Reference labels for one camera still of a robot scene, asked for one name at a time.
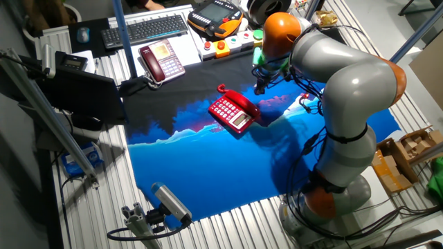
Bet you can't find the silver depth camera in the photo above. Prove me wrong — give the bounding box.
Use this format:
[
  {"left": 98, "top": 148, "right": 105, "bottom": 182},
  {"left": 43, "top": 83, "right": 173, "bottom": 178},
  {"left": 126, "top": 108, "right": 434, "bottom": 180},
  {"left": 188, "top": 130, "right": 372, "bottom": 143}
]
[{"left": 41, "top": 44, "right": 57, "bottom": 79}]

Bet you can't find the grey diagonal frame bar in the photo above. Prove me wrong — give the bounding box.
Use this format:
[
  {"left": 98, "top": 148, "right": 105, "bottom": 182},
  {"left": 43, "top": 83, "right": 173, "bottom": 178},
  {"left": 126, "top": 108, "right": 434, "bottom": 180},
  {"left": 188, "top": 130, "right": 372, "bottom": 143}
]
[{"left": 387, "top": 1, "right": 443, "bottom": 70}]

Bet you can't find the brown cardboard sheet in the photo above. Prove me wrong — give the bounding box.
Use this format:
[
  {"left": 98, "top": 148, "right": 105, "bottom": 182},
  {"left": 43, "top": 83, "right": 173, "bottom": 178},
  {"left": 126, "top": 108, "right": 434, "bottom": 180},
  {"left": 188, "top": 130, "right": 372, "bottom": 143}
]
[{"left": 408, "top": 39, "right": 443, "bottom": 111}]

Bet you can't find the bystander hand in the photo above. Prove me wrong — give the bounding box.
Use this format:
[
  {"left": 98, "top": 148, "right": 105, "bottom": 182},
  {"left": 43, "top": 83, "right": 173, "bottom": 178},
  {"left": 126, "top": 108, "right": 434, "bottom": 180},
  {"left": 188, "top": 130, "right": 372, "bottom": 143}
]
[{"left": 144, "top": 0, "right": 166, "bottom": 11}]

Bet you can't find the yellow box green button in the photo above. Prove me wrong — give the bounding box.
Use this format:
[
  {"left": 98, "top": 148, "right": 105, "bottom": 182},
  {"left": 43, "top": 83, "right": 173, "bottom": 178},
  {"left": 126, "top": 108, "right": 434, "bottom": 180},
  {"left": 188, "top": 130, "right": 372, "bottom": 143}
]
[{"left": 251, "top": 29, "right": 264, "bottom": 48}]

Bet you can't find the maroon desk telephone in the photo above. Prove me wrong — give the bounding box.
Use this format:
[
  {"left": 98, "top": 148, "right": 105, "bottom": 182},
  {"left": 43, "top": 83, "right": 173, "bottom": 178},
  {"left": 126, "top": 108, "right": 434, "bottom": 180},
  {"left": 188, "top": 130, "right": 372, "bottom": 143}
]
[{"left": 138, "top": 38, "right": 186, "bottom": 85}]

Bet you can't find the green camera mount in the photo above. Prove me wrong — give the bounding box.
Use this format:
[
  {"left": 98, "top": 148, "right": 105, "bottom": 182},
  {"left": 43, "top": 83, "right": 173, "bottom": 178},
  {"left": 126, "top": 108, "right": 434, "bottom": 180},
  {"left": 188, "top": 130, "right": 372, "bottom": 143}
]
[{"left": 252, "top": 46, "right": 290, "bottom": 72}]

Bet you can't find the blue metal pole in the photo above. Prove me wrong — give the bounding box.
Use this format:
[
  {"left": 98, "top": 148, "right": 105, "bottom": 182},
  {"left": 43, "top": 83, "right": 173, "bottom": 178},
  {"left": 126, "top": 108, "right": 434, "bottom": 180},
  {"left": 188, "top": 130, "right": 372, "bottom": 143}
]
[{"left": 111, "top": 0, "right": 138, "bottom": 80}]

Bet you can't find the orange box orange button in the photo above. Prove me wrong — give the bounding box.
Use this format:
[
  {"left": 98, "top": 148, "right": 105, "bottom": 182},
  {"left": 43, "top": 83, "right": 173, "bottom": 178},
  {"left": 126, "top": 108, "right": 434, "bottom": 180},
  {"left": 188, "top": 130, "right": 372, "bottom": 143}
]
[{"left": 213, "top": 39, "right": 231, "bottom": 59}]

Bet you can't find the black mouse pad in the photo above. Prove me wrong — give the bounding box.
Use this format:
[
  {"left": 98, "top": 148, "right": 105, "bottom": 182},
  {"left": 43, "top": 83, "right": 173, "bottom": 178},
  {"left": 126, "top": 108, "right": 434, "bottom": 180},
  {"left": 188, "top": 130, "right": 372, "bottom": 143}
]
[{"left": 67, "top": 17, "right": 111, "bottom": 59}]

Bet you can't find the grey computer mouse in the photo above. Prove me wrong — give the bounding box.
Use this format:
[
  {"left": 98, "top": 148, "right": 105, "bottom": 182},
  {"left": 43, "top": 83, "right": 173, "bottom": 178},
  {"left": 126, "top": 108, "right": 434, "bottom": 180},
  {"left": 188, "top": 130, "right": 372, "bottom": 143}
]
[{"left": 76, "top": 26, "right": 91, "bottom": 44}]

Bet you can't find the short aluminium profile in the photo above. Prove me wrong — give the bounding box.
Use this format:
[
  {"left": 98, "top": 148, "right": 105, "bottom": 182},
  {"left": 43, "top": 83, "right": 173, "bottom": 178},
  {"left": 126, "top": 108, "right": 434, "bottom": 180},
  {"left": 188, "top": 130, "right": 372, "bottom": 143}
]
[{"left": 120, "top": 202, "right": 163, "bottom": 249}]

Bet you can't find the white box green button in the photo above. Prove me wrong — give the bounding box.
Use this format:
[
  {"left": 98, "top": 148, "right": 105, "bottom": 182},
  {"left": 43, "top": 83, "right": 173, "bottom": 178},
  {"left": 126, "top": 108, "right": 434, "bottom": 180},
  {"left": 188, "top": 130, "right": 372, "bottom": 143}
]
[{"left": 224, "top": 35, "right": 242, "bottom": 55}]

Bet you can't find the open cardboard box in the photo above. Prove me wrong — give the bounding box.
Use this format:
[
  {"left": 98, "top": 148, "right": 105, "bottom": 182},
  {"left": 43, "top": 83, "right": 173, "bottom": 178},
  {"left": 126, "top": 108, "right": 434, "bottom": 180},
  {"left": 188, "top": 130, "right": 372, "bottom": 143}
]
[
  {"left": 397, "top": 126, "right": 443, "bottom": 162},
  {"left": 370, "top": 137, "right": 420, "bottom": 194}
]

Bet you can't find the black laptop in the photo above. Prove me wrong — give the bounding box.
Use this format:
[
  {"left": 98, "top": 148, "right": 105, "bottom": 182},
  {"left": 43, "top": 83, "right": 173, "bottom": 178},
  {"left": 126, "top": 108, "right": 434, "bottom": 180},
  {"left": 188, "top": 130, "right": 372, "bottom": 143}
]
[{"left": 36, "top": 67, "right": 127, "bottom": 126}]

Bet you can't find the black computer keyboard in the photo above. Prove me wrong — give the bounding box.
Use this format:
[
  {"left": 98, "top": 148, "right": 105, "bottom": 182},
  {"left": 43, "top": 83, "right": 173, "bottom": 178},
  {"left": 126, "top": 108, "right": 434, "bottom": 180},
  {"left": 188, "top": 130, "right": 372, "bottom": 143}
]
[{"left": 100, "top": 14, "right": 190, "bottom": 50}]

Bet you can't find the white round pot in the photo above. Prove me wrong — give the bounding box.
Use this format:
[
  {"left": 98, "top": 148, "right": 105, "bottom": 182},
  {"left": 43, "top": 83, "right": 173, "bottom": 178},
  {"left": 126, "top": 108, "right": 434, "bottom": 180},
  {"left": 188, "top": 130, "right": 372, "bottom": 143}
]
[{"left": 22, "top": 3, "right": 83, "bottom": 42}]

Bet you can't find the blue white plastic packet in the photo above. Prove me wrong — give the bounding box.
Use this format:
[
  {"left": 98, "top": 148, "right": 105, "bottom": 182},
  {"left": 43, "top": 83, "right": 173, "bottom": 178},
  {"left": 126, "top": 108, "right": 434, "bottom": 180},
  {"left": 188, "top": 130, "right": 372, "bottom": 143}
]
[{"left": 61, "top": 141, "right": 105, "bottom": 179}]

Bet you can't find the green cloth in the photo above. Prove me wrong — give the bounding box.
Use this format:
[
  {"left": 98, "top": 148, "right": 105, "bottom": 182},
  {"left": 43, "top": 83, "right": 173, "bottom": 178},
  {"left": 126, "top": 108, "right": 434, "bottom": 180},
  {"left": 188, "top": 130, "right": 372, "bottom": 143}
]
[{"left": 426, "top": 157, "right": 443, "bottom": 205}]

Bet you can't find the black orange teach pendant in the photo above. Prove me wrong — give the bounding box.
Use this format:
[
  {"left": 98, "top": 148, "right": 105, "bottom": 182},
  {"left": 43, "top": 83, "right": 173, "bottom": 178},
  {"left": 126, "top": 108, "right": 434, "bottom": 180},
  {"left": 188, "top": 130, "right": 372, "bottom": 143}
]
[{"left": 187, "top": 0, "right": 244, "bottom": 39}]

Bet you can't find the black camera bracket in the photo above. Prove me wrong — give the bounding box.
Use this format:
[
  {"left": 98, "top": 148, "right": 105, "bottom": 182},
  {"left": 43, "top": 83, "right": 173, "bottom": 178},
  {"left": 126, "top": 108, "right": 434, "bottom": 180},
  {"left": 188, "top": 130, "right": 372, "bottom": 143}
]
[{"left": 145, "top": 203, "right": 170, "bottom": 233}]

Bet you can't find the black device with display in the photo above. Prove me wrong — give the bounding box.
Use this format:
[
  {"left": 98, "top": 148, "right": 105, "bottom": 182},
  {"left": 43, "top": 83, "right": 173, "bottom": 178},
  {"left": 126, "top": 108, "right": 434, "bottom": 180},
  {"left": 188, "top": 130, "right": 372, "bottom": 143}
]
[{"left": 55, "top": 50, "right": 89, "bottom": 72}]

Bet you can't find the silver camera blue end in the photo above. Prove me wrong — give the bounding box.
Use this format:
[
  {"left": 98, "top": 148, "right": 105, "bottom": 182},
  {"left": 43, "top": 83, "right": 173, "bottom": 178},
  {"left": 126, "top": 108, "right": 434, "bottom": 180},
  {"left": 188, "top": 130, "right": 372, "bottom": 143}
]
[{"left": 150, "top": 182, "right": 193, "bottom": 224}]

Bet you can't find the white box red button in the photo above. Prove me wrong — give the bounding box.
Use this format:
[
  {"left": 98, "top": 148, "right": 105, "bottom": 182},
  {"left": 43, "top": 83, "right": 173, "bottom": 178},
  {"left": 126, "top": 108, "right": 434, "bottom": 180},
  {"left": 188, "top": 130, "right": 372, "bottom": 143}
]
[
  {"left": 237, "top": 30, "right": 255, "bottom": 49},
  {"left": 199, "top": 40, "right": 217, "bottom": 62}
]

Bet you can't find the blue black landscape cloth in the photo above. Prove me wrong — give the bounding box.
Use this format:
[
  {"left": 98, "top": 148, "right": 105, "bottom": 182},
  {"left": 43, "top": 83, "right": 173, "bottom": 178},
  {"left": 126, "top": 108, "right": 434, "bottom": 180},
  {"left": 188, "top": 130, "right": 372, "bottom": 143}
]
[{"left": 119, "top": 43, "right": 402, "bottom": 230}]

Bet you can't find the red telephone base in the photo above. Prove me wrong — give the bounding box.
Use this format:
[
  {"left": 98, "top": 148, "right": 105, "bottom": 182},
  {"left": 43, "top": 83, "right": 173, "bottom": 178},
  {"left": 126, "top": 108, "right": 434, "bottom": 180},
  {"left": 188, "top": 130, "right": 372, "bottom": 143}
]
[{"left": 208, "top": 93, "right": 262, "bottom": 135}]

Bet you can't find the red telephone handset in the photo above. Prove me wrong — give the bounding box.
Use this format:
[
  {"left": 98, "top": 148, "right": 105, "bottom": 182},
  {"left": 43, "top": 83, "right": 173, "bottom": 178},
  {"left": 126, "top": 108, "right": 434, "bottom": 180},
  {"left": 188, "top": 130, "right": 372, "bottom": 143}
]
[{"left": 224, "top": 89, "right": 261, "bottom": 118}]

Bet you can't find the silver metal post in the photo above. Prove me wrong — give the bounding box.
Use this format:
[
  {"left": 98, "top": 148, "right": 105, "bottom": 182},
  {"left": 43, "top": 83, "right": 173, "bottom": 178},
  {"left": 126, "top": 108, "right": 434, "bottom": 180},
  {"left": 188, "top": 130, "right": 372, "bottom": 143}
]
[{"left": 304, "top": 0, "right": 321, "bottom": 18}]

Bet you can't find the gold snack bag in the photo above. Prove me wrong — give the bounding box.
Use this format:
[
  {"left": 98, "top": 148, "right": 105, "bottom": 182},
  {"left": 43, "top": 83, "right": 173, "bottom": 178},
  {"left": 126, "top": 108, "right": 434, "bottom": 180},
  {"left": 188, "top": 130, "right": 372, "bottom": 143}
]
[{"left": 314, "top": 10, "right": 339, "bottom": 28}]

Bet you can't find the black camera cable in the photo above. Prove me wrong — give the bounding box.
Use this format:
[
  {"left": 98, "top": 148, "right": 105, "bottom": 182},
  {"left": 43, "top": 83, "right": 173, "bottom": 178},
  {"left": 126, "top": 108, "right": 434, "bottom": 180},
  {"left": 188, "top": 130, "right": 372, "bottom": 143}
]
[{"left": 106, "top": 216, "right": 191, "bottom": 242}]

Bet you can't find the long aluminium frame bar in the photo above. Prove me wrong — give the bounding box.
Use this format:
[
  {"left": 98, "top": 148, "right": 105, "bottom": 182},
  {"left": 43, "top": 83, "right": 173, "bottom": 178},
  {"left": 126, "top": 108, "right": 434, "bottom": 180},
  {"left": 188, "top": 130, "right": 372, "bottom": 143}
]
[{"left": 0, "top": 48, "right": 100, "bottom": 190}]

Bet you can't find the black filament spool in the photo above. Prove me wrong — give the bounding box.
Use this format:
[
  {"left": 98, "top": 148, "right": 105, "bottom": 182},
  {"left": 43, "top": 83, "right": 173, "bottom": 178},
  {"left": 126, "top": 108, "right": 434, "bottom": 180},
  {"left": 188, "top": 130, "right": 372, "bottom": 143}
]
[{"left": 246, "top": 0, "right": 293, "bottom": 26}]

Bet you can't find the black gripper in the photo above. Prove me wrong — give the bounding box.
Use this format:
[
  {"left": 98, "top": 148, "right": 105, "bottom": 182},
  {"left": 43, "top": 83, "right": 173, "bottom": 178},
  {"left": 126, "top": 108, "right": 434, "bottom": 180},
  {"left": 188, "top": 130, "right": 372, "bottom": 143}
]
[{"left": 254, "top": 67, "right": 278, "bottom": 96}]

